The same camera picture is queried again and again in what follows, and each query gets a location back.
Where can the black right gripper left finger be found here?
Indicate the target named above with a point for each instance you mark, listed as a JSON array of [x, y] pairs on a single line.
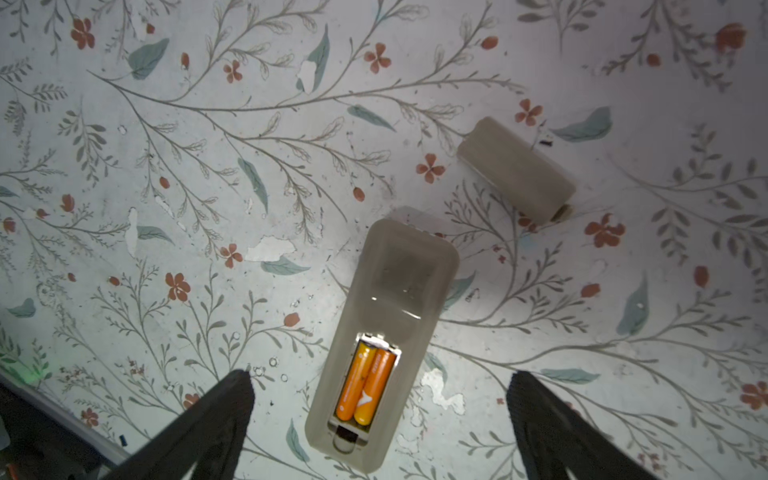
[[205, 442]]

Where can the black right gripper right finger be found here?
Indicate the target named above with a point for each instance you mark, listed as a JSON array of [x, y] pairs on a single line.
[[556, 443]]

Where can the orange AA battery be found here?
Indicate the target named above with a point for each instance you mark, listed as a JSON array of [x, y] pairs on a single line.
[[355, 381], [374, 386]]

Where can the white universal AC remote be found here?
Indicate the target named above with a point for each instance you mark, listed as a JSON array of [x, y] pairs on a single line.
[[394, 303]]

